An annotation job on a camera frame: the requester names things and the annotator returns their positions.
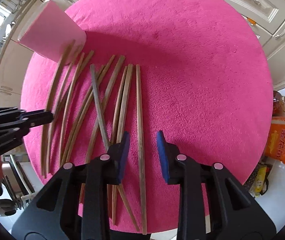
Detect orange rice bag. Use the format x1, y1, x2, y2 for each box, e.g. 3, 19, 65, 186
264, 116, 285, 164

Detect pink cylindrical cup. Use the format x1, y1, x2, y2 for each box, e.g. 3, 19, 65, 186
18, 0, 87, 62

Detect pink tablecloth round table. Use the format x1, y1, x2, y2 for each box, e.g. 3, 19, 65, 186
20, 0, 274, 235

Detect dark wooden chopstick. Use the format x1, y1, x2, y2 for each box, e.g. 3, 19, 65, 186
90, 64, 139, 231

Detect lower cabinets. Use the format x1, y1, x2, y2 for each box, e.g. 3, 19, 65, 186
0, 0, 285, 106

